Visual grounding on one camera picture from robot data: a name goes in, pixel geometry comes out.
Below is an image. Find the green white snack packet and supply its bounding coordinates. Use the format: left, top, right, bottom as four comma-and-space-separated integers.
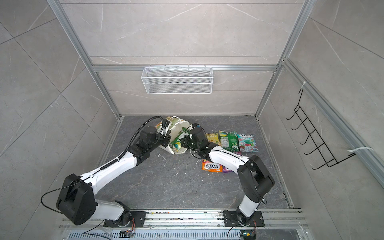
171, 128, 190, 154

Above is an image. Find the white floral paper bag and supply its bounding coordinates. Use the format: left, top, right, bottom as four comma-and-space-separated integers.
159, 116, 190, 155

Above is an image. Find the yellow chips snack bag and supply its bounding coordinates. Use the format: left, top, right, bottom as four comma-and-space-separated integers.
206, 133, 221, 146

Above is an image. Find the orange snack packet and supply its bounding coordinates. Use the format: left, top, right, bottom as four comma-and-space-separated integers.
202, 160, 223, 173

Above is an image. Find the green Fox's candy bag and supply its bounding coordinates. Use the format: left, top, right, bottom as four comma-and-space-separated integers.
219, 131, 240, 152

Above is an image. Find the teal snack packet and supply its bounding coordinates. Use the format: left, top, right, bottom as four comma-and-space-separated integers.
237, 134, 259, 153

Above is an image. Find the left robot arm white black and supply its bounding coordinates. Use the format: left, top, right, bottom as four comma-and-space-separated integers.
56, 127, 171, 227

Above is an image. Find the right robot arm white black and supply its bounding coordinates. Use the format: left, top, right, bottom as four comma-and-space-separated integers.
181, 124, 275, 226

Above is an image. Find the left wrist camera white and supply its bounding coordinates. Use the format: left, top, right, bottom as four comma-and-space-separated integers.
157, 119, 171, 138

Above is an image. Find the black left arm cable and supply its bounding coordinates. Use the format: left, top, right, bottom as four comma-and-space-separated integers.
118, 115, 165, 160

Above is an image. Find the white wire mesh basket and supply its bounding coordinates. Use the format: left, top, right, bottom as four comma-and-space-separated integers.
141, 67, 214, 95

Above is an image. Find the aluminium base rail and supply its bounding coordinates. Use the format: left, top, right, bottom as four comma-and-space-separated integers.
55, 209, 313, 240

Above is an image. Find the black wire hook rack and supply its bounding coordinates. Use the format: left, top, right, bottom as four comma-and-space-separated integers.
286, 89, 356, 170

